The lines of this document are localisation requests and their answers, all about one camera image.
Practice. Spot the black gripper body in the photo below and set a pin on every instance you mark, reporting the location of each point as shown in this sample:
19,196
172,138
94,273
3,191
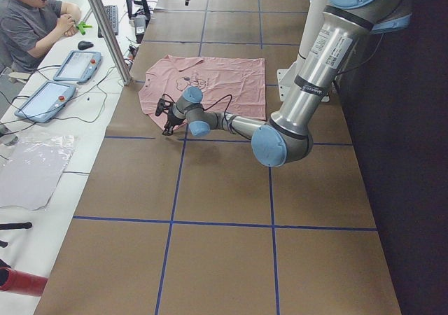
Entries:
171,118

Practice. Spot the pink Snoopy t-shirt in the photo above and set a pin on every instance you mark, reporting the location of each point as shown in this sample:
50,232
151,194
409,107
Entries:
216,77

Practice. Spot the black power adapter box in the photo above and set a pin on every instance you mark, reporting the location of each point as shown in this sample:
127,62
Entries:
140,24

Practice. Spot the black keyboard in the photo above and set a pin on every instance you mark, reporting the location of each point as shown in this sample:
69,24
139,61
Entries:
112,17

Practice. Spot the upper blue teach pendant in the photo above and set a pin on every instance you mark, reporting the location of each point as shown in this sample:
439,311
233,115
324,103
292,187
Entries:
79,66

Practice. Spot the blue teach pendant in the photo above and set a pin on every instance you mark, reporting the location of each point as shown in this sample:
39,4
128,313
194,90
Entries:
79,66
46,102

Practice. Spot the green plastic toy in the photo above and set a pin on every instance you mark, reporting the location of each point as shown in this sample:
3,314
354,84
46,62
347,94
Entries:
82,27

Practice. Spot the black computer mouse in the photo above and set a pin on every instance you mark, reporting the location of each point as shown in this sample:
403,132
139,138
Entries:
84,45

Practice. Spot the lower blue teach pendant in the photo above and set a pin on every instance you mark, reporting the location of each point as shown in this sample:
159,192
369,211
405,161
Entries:
46,102

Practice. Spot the clear plastic bag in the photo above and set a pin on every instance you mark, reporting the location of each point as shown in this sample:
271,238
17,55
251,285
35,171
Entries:
30,175

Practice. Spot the seated person in grey shirt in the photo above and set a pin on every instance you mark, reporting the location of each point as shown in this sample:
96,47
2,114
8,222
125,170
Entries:
30,28

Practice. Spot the red cylinder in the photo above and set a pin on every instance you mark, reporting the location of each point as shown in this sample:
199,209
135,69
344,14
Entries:
13,281

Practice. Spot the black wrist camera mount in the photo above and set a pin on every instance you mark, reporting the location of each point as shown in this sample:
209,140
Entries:
164,106

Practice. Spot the aluminium frame post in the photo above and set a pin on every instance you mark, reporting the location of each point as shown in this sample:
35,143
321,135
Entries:
110,39

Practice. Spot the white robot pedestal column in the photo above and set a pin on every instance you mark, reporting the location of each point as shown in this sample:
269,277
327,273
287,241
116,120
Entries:
313,25

